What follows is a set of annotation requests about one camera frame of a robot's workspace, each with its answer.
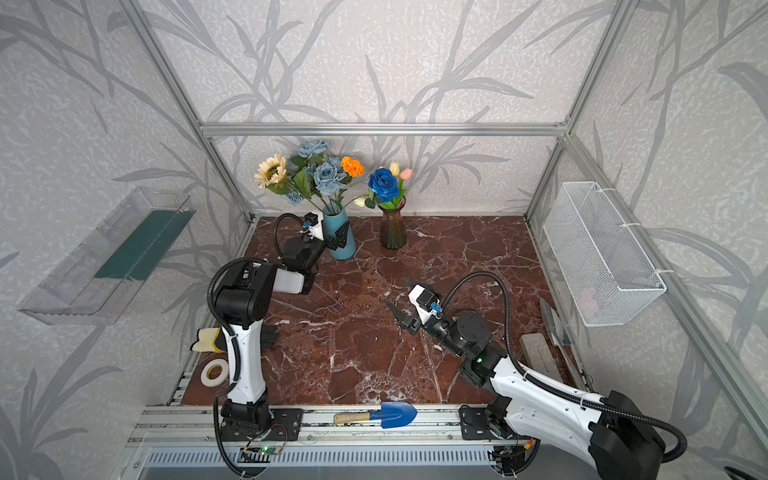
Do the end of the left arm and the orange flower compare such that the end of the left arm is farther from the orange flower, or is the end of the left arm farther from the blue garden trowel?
the blue garden trowel

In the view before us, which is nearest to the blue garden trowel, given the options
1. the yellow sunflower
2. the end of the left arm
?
the end of the left arm

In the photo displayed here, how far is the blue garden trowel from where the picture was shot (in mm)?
748

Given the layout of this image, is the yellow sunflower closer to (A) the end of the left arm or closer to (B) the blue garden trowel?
(A) the end of the left arm

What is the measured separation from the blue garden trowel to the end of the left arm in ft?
1.32

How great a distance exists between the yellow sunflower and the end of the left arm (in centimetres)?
18

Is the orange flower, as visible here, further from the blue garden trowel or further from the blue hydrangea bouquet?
the blue garden trowel

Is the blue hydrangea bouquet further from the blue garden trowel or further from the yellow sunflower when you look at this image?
the blue garden trowel

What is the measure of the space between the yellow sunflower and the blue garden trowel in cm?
62

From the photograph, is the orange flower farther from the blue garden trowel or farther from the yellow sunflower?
the blue garden trowel

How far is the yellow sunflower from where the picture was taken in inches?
29.5

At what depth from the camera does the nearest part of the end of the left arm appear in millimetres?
817

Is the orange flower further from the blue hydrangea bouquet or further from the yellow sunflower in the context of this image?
the yellow sunflower

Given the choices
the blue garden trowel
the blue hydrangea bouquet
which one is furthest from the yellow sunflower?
the blue garden trowel

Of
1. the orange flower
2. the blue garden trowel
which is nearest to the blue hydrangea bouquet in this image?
the orange flower
